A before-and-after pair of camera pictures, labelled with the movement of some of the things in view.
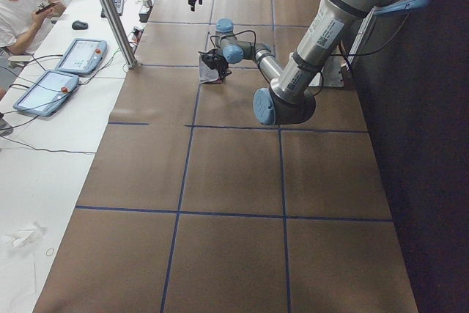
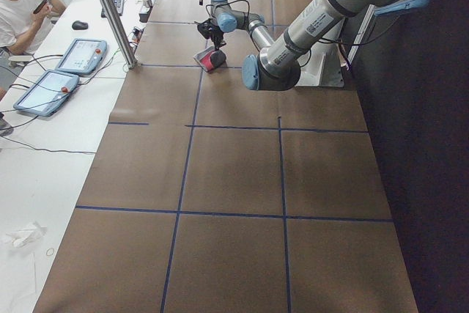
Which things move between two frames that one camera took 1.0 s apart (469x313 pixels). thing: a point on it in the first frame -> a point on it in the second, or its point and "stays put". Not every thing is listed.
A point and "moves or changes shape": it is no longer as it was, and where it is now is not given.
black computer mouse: x=77 y=25 stays put
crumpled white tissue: x=23 y=237 stays put
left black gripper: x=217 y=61 -> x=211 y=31
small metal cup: x=146 y=1 stays put
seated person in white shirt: x=26 y=9 stays put
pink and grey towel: x=207 y=75 moves or changes shape
